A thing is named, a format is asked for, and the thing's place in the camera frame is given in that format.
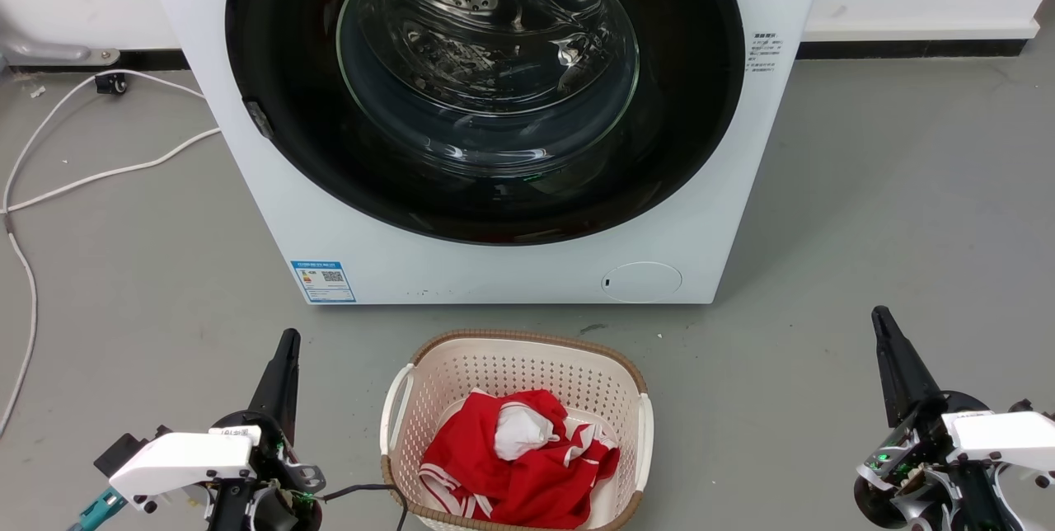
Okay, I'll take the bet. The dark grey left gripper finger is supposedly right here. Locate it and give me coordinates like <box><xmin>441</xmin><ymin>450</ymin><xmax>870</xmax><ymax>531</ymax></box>
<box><xmin>247</xmin><ymin>329</ymin><xmax>302</xmax><ymax>441</ymax></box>

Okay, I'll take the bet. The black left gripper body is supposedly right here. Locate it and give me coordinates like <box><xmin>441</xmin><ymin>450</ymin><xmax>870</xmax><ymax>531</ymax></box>
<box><xmin>206</xmin><ymin>410</ymin><xmax>326</xmax><ymax>531</ymax></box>

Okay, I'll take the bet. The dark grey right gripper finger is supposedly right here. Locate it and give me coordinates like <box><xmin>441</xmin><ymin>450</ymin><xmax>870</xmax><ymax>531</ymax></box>
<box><xmin>871</xmin><ymin>306</ymin><xmax>945</xmax><ymax>430</ymax></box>

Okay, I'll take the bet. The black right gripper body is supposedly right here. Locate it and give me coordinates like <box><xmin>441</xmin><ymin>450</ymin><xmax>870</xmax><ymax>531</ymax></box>
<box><xmin>853</xmin><ymin>391</ymin><xmax>1027</xmax><ymax>531</ymax></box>

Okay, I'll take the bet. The black round glass washer door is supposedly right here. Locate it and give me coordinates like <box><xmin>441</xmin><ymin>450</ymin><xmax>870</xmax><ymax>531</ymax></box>
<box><xmin>224</xmin><ymin>0</ymin><xmax>747</xmax><ymax>247</ymax></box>

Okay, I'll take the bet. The white front-load washing machine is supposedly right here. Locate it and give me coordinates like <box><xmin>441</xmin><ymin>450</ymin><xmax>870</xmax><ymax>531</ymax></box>
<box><xmin>132</xmin><ymin>0</ymin><xmax>833</xmax><ymax>306</ymax></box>

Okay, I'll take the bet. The metal door hinge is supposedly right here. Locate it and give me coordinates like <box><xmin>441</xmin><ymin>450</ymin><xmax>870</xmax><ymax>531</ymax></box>
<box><xmin>243</xmin><ymin>100</ymin><xmax>274</xmax><ymax>140</ymax></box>

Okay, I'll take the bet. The blue energy label sticker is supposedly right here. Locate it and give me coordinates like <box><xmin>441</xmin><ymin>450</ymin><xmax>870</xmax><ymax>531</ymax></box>
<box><xmin>290</xmin><ymin>260</ymin><xmax>357</xmax><ymax>304</ymax></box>

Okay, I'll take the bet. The teal connector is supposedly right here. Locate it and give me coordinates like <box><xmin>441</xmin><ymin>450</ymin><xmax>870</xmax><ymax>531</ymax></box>
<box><xmin>66</xmin><ymin>488</ymin><xmax>129</xmax><ymax>531</ymax></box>

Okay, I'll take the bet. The red garment with white stripes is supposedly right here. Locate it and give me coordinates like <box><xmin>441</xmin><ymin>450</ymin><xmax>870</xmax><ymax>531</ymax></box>
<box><xmin>419</xmin><ymin>388</ymin><xmax>621</xmax><ymax>530</ymax></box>

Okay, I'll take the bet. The cream plastic laundry basket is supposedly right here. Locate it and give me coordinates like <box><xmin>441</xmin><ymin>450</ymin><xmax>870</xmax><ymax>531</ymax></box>
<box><xmin>380</xmin><ymin>329</ymin><xmax>654</xmax><ymax>531</ymax></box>

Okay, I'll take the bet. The white crumpled cloth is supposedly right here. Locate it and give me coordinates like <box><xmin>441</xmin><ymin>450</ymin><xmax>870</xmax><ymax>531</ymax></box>
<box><xmin>493</xmin><ymin>402</ymin><xmax>556</xmax><ymax>461</ymax></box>

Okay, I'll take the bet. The round white filter cover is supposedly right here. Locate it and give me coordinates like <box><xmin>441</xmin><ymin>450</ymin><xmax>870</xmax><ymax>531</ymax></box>
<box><xmin>601</xmin><ymin>261</ymin><xmax>683</xmax><ymax>303</ymax></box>

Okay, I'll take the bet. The small printed text label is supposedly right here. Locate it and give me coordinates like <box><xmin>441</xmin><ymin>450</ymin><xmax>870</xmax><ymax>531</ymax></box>
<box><xmin>746</xmin><ymin>31</ymin><xmax>782</xmax><ymax>74</ymax></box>

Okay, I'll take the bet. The grey metal pipe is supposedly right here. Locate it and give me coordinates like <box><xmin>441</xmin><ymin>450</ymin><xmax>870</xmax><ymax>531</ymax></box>
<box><xmin>0</xmin><ymin>16</ymin><xmax>120</xmax><ymax>66</ymax></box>

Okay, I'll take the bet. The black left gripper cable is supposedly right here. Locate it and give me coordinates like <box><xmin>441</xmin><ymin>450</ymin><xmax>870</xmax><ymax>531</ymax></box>
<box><xmin>317</xmin><ymin>483</ymin><xmax>410</xmax><ymax>531</ymax></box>

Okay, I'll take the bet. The thin white cable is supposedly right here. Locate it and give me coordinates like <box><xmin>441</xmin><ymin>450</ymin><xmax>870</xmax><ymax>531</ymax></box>
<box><xmin>0</xmin><ymin>69</ymin><xmax>207</xmax><ymax>437</ymax></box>

